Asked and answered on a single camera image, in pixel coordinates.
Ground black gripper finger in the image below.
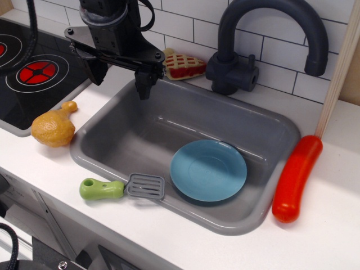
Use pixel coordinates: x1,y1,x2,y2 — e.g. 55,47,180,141
81,57,108,86
135,70,158,100

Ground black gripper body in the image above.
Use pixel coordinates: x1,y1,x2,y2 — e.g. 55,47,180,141
65,17,165,79

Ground green handled grey spatula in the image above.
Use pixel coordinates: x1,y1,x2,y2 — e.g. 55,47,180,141
79,173,165,201

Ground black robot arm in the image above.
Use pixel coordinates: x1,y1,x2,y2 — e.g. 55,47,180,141
64,0,165,100

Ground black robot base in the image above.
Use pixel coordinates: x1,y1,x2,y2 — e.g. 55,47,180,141
0,223,136,270

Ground grey plastic sink basin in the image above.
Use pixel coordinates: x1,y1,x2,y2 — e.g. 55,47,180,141
70,80,300,236

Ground blue plastic plate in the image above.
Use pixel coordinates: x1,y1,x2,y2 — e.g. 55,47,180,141
170,139,248,202

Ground toy cherry pie slice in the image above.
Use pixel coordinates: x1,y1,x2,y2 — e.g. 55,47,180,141
163,48,206,80

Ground black toy stovetop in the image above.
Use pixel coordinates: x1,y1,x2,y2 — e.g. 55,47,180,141
1,31,91,137

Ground yellow toy chicken drumstick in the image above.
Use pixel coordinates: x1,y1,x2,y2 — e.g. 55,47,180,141
31,101,78,148

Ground dark grey toy faucet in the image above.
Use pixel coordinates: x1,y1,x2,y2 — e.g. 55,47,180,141
206,1,329,95

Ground red toy sausage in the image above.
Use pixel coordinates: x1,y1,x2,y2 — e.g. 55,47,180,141
272,136,323,223

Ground black braided cable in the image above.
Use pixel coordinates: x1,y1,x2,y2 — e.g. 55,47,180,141
0,0,39,78

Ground light wooden post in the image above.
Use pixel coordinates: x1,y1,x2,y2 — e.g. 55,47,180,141
314,0,359,140

